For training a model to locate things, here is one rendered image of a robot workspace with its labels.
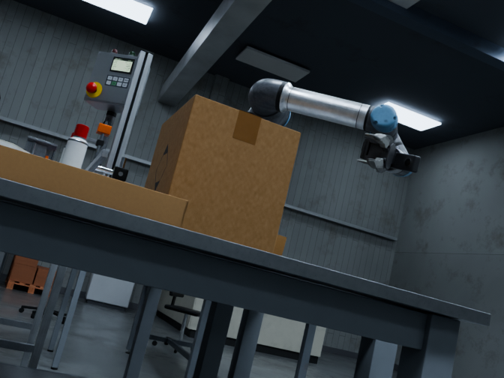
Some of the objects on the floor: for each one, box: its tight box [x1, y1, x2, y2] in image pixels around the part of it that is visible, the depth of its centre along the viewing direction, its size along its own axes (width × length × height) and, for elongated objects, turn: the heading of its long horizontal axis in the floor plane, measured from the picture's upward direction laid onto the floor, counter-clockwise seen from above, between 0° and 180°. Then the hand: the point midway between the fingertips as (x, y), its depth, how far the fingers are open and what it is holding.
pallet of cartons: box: [5, 255, 57, 297], centre depth 884 cm, size 79×110×65 cm
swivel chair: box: [152, 291, 201, 353], centre depth 605 cm, size 56×56×87 cm
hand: (375, 149), depth 144 cm, fingers open, 5 cm apart
